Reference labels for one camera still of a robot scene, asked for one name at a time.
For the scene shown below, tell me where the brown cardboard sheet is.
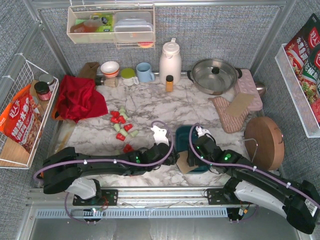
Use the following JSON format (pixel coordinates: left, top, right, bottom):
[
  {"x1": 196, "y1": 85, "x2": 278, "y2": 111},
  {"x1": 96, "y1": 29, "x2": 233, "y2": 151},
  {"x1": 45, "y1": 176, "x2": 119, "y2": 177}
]
[
  {"x1": 176, "y1": 150, "x2": 198, "y2": 175},
  {"x1": 225, "y1": 92, "x2": 255, "y2": 118}
]

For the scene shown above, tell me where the teal storage basket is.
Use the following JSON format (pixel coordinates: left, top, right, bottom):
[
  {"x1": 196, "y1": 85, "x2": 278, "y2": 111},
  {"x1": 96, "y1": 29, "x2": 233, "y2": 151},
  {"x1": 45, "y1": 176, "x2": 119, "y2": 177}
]
[{"x1": 175, "y1": 125, "x2": 208, "y2": 174}]

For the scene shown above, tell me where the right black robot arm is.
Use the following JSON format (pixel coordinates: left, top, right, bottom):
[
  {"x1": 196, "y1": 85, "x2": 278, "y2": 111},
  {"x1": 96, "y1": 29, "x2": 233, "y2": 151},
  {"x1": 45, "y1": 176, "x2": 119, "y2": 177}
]
[{"x1": 189, "y1": 134, "x2": 320, "y2": 235}]

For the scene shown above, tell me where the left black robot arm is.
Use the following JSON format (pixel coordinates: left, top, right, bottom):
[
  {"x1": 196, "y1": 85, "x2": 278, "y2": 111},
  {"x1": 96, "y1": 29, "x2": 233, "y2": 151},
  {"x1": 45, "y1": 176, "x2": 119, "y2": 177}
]
[{"x1": 34, "y1": 143, "x2": 180, "y2": 195}]

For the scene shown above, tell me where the striped oven mitt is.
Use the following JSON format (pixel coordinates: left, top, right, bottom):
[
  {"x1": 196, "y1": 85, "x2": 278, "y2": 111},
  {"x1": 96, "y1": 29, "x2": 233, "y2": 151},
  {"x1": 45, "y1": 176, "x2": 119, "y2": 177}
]
[{"x1": 208, "y1": 96, "x2": 250, "y2": 134}]

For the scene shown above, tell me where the round wooden board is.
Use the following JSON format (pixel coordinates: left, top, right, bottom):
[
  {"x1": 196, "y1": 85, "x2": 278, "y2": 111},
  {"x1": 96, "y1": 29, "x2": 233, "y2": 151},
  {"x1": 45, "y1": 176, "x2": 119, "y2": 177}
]
[{"x1": 244, "y1": 116, "x2": 285, "y2": 171}]

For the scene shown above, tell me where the stainless steel pot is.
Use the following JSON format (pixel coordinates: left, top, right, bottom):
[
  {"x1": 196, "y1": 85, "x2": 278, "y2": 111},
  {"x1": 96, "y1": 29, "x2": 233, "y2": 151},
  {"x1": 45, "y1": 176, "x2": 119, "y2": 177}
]
[{"x1": 186, "y1": 58, "x2": 243, "y2": 96}]

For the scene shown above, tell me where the orange spice bottle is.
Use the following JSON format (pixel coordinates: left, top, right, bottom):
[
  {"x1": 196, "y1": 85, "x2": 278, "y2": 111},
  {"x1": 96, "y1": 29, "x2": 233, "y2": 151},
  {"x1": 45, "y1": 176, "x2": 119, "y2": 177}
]
[{"x1": 165, "y1": 75, "x2": 174, "y2": 92}]

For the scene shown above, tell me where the pink egg tray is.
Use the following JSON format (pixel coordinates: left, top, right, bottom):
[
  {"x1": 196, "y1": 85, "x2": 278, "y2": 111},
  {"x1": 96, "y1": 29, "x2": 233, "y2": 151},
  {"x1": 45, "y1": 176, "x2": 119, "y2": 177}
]
[{"x1": 235, "y1": 69, "x2": 263, "y2": 112}]

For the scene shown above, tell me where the green lidded cup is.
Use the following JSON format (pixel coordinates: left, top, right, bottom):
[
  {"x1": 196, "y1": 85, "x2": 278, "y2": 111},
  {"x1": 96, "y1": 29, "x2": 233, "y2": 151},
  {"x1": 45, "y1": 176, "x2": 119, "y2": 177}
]
[{"x1": 120, "y1": 68, "x2": 139, "y2": 87}]

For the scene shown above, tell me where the blue mug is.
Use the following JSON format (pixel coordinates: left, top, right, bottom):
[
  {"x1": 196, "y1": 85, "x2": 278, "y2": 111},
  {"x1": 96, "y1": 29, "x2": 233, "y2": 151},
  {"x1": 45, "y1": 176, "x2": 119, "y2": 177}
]
[{"x1": 136, "y1": 62, "x2": 155, "y2": 83}]

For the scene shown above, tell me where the pepper grinder bottle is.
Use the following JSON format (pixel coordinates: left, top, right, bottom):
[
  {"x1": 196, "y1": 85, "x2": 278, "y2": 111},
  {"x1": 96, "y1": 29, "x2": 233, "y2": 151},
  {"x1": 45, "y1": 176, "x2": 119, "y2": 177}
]
[{"x1": 94, "y1": 76, "x2": 119, "y2": 88}]

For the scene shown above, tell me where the white thermos jug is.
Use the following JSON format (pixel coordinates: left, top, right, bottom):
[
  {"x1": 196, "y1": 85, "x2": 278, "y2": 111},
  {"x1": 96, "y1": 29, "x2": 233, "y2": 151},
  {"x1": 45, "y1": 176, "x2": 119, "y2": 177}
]
[{"x1": 159, "y1": 38, "x2": 182, "y2": 85}]

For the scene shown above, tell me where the white orange striped bowl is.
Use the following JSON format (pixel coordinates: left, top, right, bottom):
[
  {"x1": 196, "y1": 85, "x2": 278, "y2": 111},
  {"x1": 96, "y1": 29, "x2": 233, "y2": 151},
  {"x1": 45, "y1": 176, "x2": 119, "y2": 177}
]
[{"x1": 100, "y1": 61, "x2": 120, "y2": 78}]

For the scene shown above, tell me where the red cloth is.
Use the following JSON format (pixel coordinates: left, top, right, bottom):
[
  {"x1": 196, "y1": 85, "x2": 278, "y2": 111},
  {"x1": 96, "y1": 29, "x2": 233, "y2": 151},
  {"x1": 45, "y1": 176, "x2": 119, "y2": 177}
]
[{"x1": 52, "y1": 75, "x2": 108, "y2": 123}]

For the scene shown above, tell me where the brown paper bag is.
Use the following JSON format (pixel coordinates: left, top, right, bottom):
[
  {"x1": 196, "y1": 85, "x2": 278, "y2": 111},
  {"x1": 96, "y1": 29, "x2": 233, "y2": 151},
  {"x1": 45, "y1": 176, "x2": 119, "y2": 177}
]
[{"x1": 77, "y1": 62, "x2": 100, "y2": 80}]

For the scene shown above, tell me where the clear plastic container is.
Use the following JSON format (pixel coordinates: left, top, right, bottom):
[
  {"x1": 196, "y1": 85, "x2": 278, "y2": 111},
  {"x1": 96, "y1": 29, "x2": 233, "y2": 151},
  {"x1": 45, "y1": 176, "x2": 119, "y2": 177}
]
[{"x1": 113, "y1": 11, "x2": 154, "y2": 43}]

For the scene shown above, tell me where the dark lid jar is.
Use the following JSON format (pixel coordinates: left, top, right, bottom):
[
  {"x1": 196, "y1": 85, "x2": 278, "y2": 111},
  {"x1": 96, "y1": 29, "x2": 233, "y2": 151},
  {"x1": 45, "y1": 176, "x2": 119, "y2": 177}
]
[{"x1": 34, "y1": 81, "x2": 52, "y2": 101}]

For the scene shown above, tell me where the silver lid jar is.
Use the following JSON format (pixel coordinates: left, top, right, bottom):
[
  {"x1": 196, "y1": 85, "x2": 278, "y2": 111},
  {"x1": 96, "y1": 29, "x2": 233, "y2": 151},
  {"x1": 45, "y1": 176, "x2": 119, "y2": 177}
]
[{"x1": 39, "y1": 73, "x2": 55, "y2": 92}]

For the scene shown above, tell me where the red seasoning packet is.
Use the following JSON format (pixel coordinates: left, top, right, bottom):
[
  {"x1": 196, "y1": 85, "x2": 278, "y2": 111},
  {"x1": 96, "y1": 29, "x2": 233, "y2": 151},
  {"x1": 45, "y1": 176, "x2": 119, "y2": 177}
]
[{"x1": 284, "y1": 13, "x2": 320, "y2": 123}]

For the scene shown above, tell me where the red snack bag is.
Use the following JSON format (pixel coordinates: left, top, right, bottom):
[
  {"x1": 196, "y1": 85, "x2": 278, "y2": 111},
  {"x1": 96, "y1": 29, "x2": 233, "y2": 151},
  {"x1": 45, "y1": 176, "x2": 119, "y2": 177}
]
[{"x1": 0, "y1": 84, "x2": 42, "y2": 153}]

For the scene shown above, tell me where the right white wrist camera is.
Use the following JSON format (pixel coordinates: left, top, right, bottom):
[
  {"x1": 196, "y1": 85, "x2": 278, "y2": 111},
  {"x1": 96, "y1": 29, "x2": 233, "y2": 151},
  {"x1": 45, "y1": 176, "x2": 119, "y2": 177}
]
[{"x1": 195, "y1": 126, "x2": 210, "y2": 138}]

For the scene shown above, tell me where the white right wall basket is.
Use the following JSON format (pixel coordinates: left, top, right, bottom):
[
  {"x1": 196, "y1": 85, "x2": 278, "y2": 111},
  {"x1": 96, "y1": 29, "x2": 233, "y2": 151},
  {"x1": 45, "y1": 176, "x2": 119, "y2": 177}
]
[{"x1": 274, "y1": 43, "x2": 320, "y2": 138}]

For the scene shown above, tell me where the cream wall storage box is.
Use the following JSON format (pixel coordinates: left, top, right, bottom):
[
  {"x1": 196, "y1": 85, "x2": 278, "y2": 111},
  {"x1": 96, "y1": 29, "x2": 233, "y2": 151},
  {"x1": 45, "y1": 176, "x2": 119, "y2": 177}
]
[{"x1": 66, "y1": 4, "x2": 156, "y2": 48}]

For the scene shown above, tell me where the white wire side basket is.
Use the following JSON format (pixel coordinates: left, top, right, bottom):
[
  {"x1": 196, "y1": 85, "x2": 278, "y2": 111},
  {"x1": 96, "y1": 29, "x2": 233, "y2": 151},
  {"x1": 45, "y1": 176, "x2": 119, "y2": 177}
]
[{"x1": 0, "y1": 53, "x2": 60, "y2": 169}]

